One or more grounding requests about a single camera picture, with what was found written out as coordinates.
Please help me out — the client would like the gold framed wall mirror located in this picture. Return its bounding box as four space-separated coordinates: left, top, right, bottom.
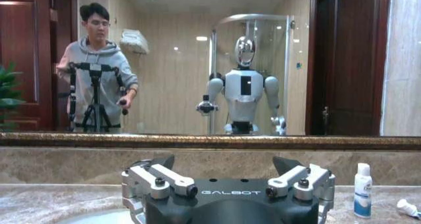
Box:
0 0 421 151

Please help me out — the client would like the white toothpaste tube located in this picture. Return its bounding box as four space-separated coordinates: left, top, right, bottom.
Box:
395 198 421 218

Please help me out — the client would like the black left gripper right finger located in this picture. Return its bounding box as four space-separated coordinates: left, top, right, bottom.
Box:
266 156 337 224

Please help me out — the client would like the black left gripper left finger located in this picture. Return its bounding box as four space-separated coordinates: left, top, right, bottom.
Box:
120 154 198 224

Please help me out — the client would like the white sink basin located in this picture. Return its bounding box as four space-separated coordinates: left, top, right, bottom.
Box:
64 207 146 224

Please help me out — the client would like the white and blue bottle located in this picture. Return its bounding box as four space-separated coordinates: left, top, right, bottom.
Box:
353 162 373 219

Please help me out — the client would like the black teleoperation rig on tripod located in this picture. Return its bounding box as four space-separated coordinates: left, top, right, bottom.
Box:
57 62 129 133

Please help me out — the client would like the person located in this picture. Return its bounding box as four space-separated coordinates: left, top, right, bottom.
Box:
54 2 140 133

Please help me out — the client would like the green potted plant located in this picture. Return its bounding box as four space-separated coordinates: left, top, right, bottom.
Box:
0 62 26 133

